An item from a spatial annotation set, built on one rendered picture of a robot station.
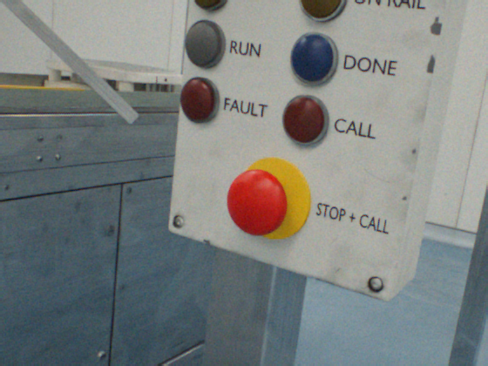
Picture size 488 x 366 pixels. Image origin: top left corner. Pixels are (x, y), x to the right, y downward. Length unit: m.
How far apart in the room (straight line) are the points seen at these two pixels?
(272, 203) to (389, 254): 0.07
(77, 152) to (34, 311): 0.34
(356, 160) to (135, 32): 4.74
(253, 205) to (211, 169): 0.06
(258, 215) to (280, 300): 0.14
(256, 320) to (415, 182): 0.20
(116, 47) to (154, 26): 0.40
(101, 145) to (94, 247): 0.25
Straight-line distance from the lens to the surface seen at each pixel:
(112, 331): 1.51
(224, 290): 0.49
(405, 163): 0.34
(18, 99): 1.12
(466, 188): 4.08
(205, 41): 0.40
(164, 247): 1.55
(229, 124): 0.39
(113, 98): 1.12
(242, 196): 0.36
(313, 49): 0.35
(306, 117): 0.35
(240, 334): 0.50
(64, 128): 1.19
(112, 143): 1.27
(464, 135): 4.05
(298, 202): 0.37
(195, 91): 0.40
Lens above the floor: 1.03
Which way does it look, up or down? 13 degrees down
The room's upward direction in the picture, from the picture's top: 8 degrees clockwise
